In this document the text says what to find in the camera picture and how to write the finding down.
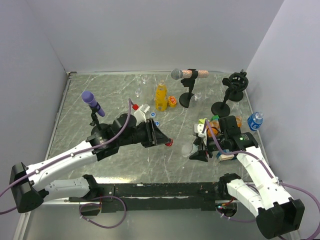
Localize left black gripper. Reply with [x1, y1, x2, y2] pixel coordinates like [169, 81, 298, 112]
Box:
[118, 118, 172, 148]

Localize clear bottle red cap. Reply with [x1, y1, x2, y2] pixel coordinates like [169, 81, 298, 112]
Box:
[181, 142, 198, 158]

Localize yellow juice bottle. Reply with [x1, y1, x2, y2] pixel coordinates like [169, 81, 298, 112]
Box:
[155, 80, 168, 112]

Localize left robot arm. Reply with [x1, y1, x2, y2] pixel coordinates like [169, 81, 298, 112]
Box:
[9, 113, 172, 214]

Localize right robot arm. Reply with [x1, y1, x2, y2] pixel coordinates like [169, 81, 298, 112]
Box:
[187, 115, 305, 239]

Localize small clear open bottle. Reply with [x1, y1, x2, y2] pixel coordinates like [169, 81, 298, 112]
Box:
[193, 92, 202, 102]

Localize blue label water bottle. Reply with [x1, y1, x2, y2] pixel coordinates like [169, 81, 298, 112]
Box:
[247, 112, 264, 131]

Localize blue white block toy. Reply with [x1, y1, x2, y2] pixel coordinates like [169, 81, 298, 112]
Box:
[216, 151, 236, 162]

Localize green toy block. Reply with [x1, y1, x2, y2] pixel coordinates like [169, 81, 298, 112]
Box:
[198, 114, 220, 126]

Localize yellow red toy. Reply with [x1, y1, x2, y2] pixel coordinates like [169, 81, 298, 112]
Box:
[167, 95, 177, 108]

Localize center black microphone stand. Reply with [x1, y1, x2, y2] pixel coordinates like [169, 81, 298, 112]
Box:
[179, 78, 196, 108]

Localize black microphone stand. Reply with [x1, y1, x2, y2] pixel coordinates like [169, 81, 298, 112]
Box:
[179, 78, 196, 108]
[211, 69, 249, 118]
[89, 104, 108, 135]

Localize left black microphone stand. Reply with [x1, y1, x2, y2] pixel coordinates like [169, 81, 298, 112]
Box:
[89, 104, 108, 135]

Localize small black stand base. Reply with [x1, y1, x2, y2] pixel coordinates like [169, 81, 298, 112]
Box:
[229, 91, 244, 102]

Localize silver head pink microphone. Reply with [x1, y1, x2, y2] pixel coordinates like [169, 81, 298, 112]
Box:
[170, 68, 209, 80]

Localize right black microphone stand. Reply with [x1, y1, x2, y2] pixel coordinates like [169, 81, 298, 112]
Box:
[211, 69, 249, 118]

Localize purple microphone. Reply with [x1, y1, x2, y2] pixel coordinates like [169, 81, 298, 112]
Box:
[81, 90, 105, 117]

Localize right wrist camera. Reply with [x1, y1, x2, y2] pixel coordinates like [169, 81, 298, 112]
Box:
[193, 123, 207, 145]

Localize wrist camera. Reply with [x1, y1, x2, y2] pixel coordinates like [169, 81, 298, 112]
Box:
[193, 123, 207, 145]
[132, 103, 150, 125]

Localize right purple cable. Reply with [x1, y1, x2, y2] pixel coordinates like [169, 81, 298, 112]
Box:
[201, 119, 320, 240]

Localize purple cable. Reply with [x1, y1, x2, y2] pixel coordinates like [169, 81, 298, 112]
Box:
[201, 119, 320, 240]
[0, 98, 135, 215]

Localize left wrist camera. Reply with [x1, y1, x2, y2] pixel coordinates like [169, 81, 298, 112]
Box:
[132, 103, 150, 125]

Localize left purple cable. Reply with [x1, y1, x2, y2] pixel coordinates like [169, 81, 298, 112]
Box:
[0, 98, 135, 215]

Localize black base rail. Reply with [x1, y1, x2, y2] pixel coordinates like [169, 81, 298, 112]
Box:
[68, 182, 232, 213]

